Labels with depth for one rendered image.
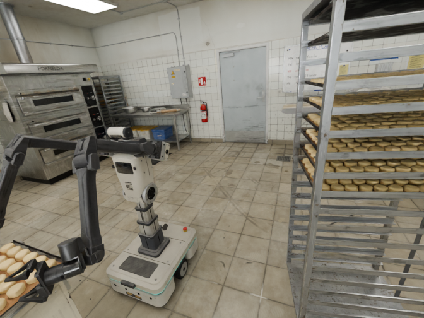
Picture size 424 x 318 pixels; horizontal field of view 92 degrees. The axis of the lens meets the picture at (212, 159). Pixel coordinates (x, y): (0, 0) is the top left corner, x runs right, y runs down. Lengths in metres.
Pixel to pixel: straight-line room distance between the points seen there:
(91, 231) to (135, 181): 0.63
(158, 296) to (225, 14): 4.70
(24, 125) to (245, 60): 4.15
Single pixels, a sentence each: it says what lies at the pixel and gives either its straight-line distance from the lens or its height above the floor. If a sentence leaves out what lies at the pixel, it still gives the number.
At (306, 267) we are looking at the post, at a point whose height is 0.63.
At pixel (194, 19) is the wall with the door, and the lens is 5.22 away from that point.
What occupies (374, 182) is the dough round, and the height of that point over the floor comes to 1.06.
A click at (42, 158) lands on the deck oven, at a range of 4.62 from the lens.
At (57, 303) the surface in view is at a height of 0.73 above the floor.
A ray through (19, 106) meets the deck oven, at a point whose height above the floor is 1.40.
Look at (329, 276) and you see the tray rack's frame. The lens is 1.92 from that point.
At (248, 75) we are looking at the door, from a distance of 4.78.
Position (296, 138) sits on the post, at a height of 1.18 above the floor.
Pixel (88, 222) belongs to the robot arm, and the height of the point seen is 1.09.
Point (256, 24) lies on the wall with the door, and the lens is 4.79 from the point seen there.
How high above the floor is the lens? 1.57
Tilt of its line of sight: 22 degrees down
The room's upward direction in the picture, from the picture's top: 6 degrees counter-clockwise
